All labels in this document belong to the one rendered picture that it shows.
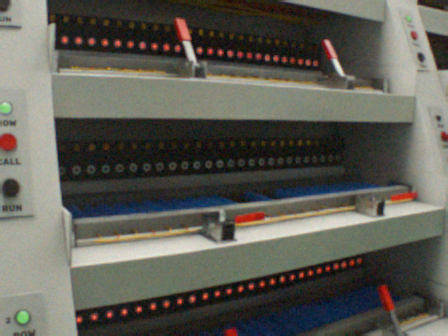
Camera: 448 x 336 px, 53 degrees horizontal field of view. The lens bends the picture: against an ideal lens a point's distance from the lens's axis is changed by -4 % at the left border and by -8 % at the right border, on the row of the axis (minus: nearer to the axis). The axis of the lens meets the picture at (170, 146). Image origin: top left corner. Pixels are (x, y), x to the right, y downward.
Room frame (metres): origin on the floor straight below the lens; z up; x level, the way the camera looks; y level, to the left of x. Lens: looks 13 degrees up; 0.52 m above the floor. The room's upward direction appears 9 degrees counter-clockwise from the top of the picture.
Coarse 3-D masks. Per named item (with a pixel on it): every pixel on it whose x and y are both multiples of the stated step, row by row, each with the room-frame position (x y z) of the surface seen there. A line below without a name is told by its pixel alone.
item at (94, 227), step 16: (352, 192) 0.69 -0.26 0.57; (368, 192) 0.70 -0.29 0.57; (384, 192) 0.72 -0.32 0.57; (400, 192) 0.74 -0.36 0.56; (208, 208) 0.57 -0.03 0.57; (224, 208) 0.57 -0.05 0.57; (240, 208) 0.58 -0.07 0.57; (256, 208) 0.59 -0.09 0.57; (272, 208) 0.61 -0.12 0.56; (288, 208) 0.62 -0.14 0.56; (304, 208) 0.64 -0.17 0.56; (320, 208) 0.65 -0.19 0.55; (352, 208) 0.66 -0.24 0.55; (80, 224) 0.48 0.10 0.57; (96, 224) 0.49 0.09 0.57; (112, 224) 0.50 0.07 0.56; (128, 224) 0.51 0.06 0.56; (144, 224) 0.52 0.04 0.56; (160, 224) 0.53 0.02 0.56; (176, 224) 0.54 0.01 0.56; (192, 224) 0.55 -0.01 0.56; (240, 224) 0.56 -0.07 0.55; (96, 240) 0.48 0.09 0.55; (112, 240) 0.49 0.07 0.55
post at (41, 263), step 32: (32, 0) 0.42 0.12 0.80; (0, 32) 0.41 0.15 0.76; (32, 32) 0.42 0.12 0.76; (0, 64) 0.41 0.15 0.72; (32, 64) 0.42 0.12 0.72; (32, 96) 0.42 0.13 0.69; (32, 128) 0.42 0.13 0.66; (32, 160) 0.42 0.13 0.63; (32, 192) 0.42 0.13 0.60; (0, 224) 0.40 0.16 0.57; (32, 224) 0.42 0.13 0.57; (0, 256) 0.40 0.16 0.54; (32, 256) 0.41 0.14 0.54; (64, 256) 0.43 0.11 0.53; (0, 288) 0.40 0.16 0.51; (32, 288) 0.41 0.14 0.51; (64, 288) 0.43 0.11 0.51; (64, 320) 0.42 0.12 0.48
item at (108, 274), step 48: (432, 192) 0.74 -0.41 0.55; (144, 240) 0.52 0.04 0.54; (192, 240) 0.53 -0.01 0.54; (240, 240) 0.53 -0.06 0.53; (288, 240) 0.56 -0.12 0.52; (336, 240) 0.61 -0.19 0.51; (384, 240) 0.66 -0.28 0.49; (96, 288) 0.45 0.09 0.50; (144, 288) 0.48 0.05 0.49; (192, 288) 0.51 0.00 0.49
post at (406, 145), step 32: (320, 32) 0.87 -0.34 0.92; (352, 32) 0.80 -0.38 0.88; (384, 32) 0.74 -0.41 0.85; (320, 64) 0.89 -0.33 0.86; (352, 64) 0.82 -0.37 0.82; (384, 64) 0.76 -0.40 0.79; (416, 96) 0.73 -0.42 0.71; (352, 128) 0.85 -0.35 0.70; (384, 128) 0.79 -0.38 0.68; (416, 128) 0.74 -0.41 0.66; (352, 160) 0.87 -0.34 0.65; (384, 160) 0.81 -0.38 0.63; (416, 160) 0.75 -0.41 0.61; (384, 256) 0.85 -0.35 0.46; (416, 256) 0.79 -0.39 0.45
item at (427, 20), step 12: (420, 0) 1.05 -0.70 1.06; (432, 0) 1.07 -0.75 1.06; (420, 12) 0.78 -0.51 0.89; (432, 12) 0.80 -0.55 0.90; (444, 12) 0.82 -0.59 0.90; (432, 24) 0.81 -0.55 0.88; (444, 24) 0.83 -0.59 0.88; (432, 36) 1.06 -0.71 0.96; (444, 36) 1.05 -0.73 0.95; (444, 48) 1.08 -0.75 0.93
